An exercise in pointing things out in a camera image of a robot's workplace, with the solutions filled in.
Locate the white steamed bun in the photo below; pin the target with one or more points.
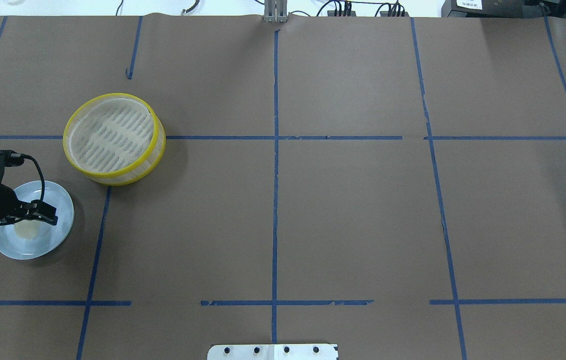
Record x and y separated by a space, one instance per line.
27 230

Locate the yellow bamboo steamer basket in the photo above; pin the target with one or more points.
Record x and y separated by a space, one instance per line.
114 139

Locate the light blue plate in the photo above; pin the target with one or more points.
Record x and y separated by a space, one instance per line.
50 236

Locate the black device with label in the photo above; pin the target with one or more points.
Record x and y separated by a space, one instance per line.
507 9

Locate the white mounting base plate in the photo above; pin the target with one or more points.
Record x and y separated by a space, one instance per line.
294 351

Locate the aluminium frame post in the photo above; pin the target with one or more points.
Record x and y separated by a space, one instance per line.
275 11

